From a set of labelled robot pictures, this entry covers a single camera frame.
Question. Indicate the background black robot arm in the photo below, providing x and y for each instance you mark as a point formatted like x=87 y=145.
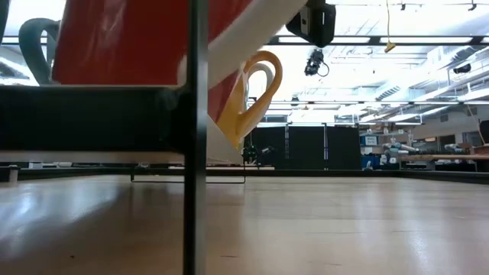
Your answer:
x=251 y=153

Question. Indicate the blue storage bin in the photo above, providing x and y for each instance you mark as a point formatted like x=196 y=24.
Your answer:
x=368 y=160

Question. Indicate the blue faceted mug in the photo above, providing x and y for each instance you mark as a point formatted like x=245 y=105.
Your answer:
x=28 y=49

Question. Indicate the wooden workbench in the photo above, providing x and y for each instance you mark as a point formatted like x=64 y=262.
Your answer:
x=439 y=157

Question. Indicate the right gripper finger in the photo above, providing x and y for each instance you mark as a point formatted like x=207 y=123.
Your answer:
x=321 y=23

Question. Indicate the yellow faceted mug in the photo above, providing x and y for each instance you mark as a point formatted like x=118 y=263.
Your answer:
x=229 y=128

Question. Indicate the black overhead camera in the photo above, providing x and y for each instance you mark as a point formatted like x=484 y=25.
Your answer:
x=314 y=63

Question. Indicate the wooden shelf rack black frame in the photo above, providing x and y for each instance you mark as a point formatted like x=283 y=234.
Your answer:
x=95 y=118

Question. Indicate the small black ceiling lamp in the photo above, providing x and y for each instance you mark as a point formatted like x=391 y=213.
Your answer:
x=294 y=101

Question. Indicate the black partition wall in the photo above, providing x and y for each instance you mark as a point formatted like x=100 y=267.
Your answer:
x=305 y=149

